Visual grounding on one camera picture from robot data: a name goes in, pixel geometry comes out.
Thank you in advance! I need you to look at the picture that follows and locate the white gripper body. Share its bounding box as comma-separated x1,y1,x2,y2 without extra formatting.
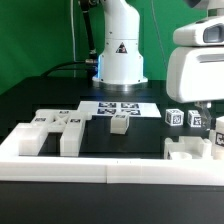
166,47,224,103

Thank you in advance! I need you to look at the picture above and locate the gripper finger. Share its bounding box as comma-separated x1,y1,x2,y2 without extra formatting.
195,101,212,130

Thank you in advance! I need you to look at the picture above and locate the white chair seat part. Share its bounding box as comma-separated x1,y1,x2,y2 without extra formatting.
164,136,212,160

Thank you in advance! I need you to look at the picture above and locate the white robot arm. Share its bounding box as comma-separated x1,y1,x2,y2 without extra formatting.
79,0,224,129

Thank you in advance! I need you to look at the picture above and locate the white chair back part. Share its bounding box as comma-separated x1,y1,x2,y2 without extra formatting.
18,109,92,157

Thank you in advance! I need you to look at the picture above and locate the white tagged cube right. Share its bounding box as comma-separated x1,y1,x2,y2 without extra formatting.
187,110,202,128

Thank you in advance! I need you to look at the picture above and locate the white tagged cube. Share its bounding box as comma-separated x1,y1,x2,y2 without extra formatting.
165,109,184,126
187,110,202,128

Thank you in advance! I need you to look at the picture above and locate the white tagged cube left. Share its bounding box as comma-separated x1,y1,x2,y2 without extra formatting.
165,109,184,126

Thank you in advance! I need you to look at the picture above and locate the white sheet with tags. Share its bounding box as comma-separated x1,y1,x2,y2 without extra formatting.
78,101,161,118

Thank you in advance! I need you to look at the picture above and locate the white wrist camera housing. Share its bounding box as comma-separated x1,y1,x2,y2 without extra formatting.
173,16,224,46

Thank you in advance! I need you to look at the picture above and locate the black cable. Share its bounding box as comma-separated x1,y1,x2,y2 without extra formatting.
40,0,101,78

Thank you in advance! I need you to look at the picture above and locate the white cable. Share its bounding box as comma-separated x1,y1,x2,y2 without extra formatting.
69,0,78,78

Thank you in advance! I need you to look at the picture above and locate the white U-shaped obstacle frame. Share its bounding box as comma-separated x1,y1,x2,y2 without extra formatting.
0,127,224,186

